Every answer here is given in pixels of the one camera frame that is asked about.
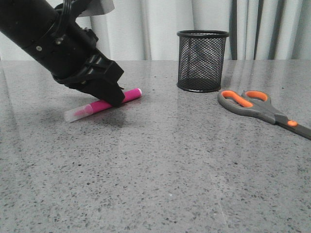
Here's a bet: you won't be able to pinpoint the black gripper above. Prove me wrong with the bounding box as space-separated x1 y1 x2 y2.
22 14 126 108

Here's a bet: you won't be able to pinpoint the pink highlighter pen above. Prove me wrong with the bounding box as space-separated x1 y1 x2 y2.
64 88 142 123

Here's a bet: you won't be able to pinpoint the grey orange scissors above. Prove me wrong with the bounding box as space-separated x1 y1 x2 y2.
217 90 311 139

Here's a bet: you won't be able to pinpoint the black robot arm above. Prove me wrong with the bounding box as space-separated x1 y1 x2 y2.
0 0 125 106

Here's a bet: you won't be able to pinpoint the black mesh pen cup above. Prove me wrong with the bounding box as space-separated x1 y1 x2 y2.
177 30 229 93

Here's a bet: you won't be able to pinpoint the grey curtain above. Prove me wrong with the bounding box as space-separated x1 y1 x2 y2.
0 0 311 61

